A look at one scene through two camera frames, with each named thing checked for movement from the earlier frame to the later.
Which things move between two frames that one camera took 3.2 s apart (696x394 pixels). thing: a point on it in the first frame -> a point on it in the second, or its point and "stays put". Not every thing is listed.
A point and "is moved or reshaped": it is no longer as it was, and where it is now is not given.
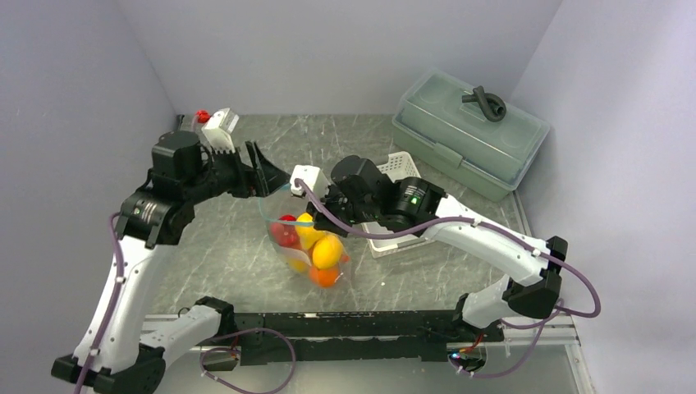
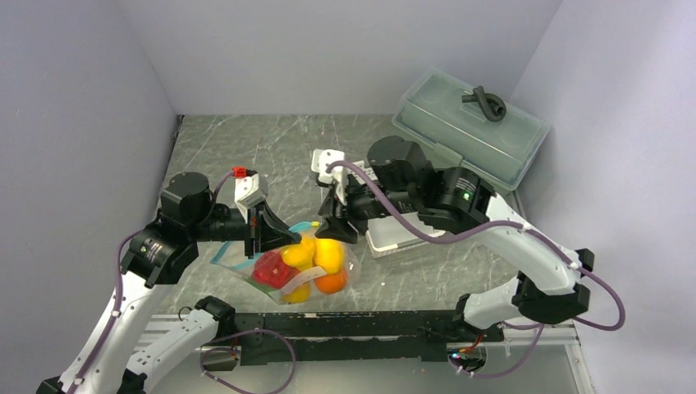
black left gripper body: (226, 173) -> (221, 223)
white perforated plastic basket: (400, 167) stays put
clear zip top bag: (319, 260) is moved or reshaped
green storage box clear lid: (489, 158) stays put
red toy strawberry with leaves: (285, 235) is moved or reshaped
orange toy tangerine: (323, 278) is moved or reshaped
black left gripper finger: (267, 176) -> (266, 231)
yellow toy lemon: (308, 235) -> (299, 255)
